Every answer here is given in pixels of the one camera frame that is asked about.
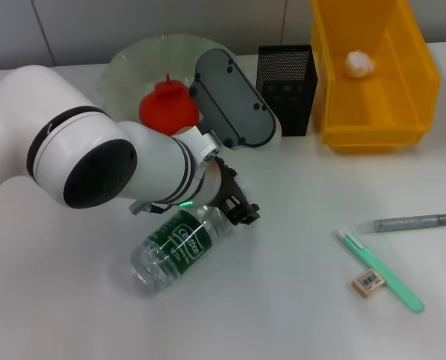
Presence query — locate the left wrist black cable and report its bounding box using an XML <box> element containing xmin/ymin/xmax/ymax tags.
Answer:
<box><xmin>129</xmin><ymin>199</ymin><xmax>181</xmax><ymax>217</ymax></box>

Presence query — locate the grey marker pen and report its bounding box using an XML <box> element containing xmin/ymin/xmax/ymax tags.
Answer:
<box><xmin>354</xmin><ymin>212</ymin><xmax>446</xmax><ymax>235</ymax></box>

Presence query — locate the red pumpkin toy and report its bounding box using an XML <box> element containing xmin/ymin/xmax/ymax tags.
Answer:
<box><xmin>138</xmin><ymin>73</ymin><xmax>200</xmax><ymax>136</ymax></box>

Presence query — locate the beige eraser with barcode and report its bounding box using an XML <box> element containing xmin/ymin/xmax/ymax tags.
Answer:
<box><xmin>351</xmin><ymin>269</ymin><xmax>384</xmax><ymax>301</ymax></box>

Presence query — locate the mint green pen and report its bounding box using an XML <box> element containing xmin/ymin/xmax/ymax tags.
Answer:
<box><xmin>336</xmin><ymin>229</ymin><xmax>425</xmax><ymax>314</ymax></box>

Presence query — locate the white paper ball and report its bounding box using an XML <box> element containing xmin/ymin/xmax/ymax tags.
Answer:
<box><xmin>343</xmin><ymin>49</ymin><xmax>375</xmax><ymax>80</ymax></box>

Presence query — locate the clear green-label water bottle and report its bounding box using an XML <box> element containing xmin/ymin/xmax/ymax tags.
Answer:
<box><xmin>129</xmin><ymin>178</ymin><xmax>256</xmax><ymax>298</ymax></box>

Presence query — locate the yellow plastic bin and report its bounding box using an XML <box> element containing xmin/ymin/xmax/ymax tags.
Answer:
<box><xmin>310</xmin><ymin>0</ymin><xmax>442</xmax><ymax>153</ymax></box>

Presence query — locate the black mesh pen holder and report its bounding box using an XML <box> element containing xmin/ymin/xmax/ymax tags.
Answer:
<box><xmin>255</xmin><ymin>44</ymin><xmax>319</xmax><ymax>138</ymax></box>

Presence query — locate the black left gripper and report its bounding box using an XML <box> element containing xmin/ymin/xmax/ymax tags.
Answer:
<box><xmin>213</xmin><ymin>156</ymin><xmax>261</xmax><ymax>226</ymax></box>

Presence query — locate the green wavy glass fruit bowl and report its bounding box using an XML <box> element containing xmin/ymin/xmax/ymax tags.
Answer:
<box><xmin>101</xmin><ymin>34</ymin><xmax>251</xmax><ymax>137</ymax></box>

